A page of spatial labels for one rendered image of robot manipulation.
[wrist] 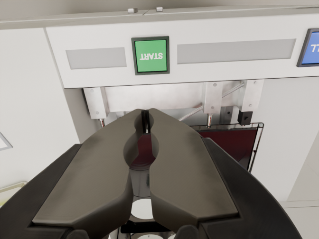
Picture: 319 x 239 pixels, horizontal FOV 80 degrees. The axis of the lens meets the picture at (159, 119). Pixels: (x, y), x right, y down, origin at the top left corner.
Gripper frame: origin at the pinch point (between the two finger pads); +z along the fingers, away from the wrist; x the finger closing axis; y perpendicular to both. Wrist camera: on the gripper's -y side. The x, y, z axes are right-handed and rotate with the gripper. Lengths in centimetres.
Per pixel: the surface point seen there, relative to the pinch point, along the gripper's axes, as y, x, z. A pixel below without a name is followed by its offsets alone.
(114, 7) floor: -6, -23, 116
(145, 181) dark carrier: 35.6, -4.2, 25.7
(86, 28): -3.6, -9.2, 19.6
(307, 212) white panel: 58, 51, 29
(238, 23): -3.3, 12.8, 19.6
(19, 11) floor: -7, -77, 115
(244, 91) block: 9.9, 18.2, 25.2
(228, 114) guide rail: 18.1, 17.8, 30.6
